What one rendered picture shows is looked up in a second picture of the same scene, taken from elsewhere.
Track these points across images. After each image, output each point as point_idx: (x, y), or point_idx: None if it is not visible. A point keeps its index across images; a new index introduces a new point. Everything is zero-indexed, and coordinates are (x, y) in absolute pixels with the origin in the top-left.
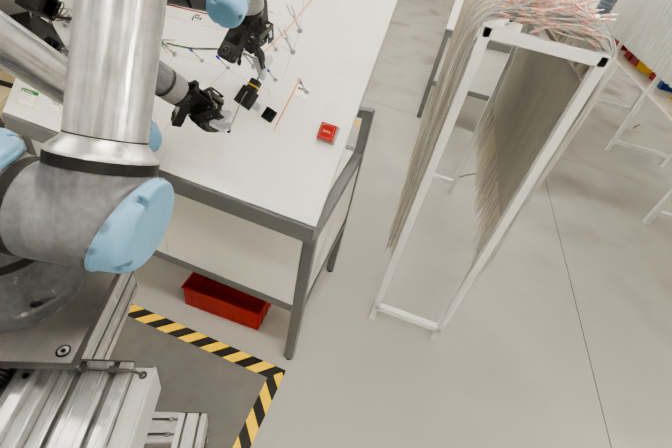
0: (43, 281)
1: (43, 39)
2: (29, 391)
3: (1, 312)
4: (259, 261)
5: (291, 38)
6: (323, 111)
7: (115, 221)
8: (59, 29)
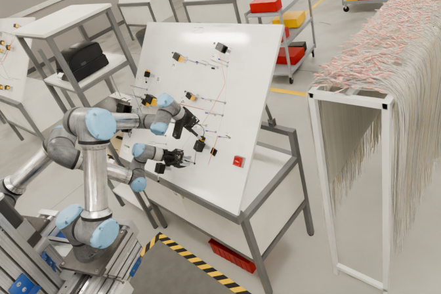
0: (92, 248)
1: None
2: (91, 282)
3: (83, 256)
4: (228, 231)
5: (221, 107)
6: (237, 148)
7: (94, 235)
8: None
